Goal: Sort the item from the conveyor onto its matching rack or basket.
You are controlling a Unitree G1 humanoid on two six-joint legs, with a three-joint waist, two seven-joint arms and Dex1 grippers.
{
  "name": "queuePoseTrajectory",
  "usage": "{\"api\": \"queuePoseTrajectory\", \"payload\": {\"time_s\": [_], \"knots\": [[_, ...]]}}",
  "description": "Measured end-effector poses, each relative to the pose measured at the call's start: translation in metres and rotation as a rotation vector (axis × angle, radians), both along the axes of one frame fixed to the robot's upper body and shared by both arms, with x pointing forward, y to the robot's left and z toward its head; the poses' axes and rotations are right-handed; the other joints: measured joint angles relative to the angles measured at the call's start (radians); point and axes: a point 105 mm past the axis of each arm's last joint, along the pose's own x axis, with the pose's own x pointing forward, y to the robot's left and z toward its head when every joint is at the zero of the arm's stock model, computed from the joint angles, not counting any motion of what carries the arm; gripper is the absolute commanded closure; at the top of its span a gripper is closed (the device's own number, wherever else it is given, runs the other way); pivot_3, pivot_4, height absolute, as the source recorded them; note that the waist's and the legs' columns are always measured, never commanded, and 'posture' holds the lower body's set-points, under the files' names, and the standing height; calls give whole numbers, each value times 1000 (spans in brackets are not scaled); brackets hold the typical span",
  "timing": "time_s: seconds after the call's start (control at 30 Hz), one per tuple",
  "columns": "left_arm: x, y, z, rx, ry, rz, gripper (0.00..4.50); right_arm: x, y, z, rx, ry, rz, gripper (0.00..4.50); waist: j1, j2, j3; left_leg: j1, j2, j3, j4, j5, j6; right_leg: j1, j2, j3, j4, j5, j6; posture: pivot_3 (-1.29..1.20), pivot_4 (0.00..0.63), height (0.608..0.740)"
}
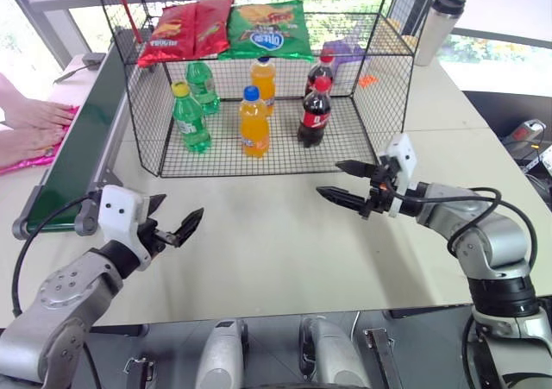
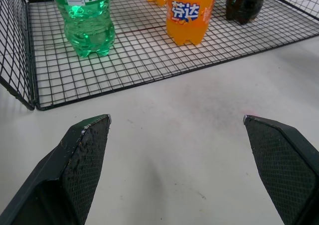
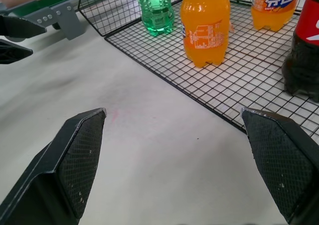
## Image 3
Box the grey metal bracket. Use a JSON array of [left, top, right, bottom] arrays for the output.
[[23, 0, 87, 41]]

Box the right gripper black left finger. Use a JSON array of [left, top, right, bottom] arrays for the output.
[[0, 107, 108, 225]]

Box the orange soda bottle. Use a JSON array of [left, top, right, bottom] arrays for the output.
[[180, 0, 231, 69], [250, 0, 303, 32]]

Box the red label cola bottle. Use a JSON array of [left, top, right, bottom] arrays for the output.
[[282, 0, 319, 102]]

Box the black wire grid rack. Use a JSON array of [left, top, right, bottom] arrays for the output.
[[77, 0, 319, 139]]

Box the green conveyor belt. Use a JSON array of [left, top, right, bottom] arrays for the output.
[[0, 0, 84, 17]]

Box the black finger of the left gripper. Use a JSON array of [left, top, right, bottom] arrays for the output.
[[0, 39, 34, 65], [0, 14, 47, 39]]

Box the green soda bottle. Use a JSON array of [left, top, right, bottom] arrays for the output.
[[135, 0, 174, 37]]

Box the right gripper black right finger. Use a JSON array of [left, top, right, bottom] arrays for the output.
[[240, 107, 319, 225]]

